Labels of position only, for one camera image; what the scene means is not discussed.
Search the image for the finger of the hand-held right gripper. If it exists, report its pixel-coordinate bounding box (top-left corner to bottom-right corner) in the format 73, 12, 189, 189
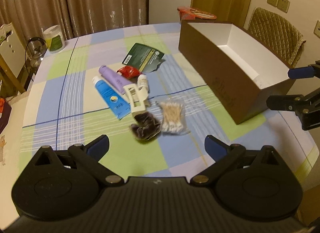
287, 60, 320, 79
266, 88, 320, 131

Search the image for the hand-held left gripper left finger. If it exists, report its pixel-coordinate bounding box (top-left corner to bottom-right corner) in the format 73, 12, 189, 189
31, 134, 123, 186

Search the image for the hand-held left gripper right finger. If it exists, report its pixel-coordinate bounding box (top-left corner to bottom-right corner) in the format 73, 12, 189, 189
190, 135, 288, 186

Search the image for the blue tube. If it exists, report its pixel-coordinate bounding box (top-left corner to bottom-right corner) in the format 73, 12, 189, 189
92, 76, 132, 121

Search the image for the dark hair scrunchie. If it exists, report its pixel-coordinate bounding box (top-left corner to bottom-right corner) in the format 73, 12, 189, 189
129, 113, 162, 141

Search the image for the bag of cotton swabs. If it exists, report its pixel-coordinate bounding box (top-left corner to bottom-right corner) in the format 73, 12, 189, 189
156, 101, 190, 134

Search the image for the white plastic clip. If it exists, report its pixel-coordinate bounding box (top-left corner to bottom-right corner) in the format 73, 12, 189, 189
123, 84, 150, 113

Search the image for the purple tube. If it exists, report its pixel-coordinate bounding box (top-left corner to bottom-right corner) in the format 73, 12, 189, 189
98, 65, 133, 95

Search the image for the brown cardboard box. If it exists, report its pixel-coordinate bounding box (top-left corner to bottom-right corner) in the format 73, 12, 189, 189
178, 20, 295, 125

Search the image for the small white bottle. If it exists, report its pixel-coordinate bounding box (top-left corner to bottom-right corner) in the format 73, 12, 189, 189
136, 74, 150, 93

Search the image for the small red packet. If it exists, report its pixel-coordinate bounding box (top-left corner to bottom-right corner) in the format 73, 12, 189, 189
117, 65, 141, 78

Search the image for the dark green packet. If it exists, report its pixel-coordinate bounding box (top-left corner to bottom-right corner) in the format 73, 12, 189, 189
122, 43, 165, 73

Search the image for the plaid cloth covered desktop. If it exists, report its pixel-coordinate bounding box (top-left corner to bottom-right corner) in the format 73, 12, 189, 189
19, 23, 317, 176

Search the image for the chair with quilted cover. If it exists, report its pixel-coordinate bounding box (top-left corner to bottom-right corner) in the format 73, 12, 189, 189
246, 7, 307, 68

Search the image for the cream printed cloth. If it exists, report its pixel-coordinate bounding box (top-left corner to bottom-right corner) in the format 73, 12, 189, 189
0, 93, 33, 173

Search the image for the dark purple box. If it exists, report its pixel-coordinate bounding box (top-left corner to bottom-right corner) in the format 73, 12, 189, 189
0, 98, 12, 133

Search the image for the white jar with green label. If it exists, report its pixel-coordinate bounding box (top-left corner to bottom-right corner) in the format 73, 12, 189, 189
42, 25, 66, 53

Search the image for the red snack bag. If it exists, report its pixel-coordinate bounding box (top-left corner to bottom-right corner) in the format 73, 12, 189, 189
177, 6, 217, 21

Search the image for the white carved chair back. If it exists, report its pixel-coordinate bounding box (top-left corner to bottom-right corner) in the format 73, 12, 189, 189
0, 22, 27, 78

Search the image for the brown curtain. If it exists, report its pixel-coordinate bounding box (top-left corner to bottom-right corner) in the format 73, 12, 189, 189
0, 0, 150, 40

